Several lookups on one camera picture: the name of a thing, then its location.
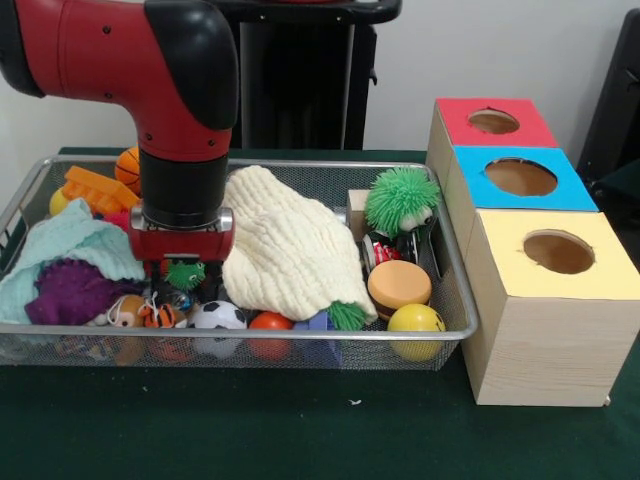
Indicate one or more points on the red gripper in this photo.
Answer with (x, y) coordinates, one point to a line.
(180, 247)

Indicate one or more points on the small green spiky ball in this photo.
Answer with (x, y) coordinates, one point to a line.
(185, 274)

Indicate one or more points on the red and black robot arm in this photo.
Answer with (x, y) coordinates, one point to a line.
(130, 65)

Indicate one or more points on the silver mesh bin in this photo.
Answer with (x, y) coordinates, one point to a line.
(360, 352)

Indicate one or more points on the wooden box with three holes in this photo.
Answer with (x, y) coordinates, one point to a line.
(550, 350)

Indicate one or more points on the toy soccer ball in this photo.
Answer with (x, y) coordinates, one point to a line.
(220, 315)

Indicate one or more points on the plain orange ball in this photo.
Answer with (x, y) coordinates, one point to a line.
(270, 321)

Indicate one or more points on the cream knitted cloth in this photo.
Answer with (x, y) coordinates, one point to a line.
(285, 240)

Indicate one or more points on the purple bumpy soft toy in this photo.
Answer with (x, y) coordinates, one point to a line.
(75, 292)

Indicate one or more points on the orange toy basketball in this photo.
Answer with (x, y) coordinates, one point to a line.
(127, 170)

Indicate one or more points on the mint knitted cloth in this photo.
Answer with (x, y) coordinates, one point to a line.
(60, 240)

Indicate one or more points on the large orange toy brick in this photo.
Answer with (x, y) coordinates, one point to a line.
(90, 185)

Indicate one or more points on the dark green table cloth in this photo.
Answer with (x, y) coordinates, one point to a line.
(622, 182)
(300, 430)

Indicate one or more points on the toy burger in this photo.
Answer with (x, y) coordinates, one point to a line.
(399, 285)

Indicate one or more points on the large green spiky ball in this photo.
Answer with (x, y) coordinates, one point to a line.
(400, 197)

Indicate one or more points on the yellow smiley ball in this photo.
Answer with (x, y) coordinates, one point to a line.
(415, 317)

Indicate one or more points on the black stand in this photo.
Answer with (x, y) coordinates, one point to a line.
(615, 100)

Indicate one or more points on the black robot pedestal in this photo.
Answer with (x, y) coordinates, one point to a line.
(300, 75)

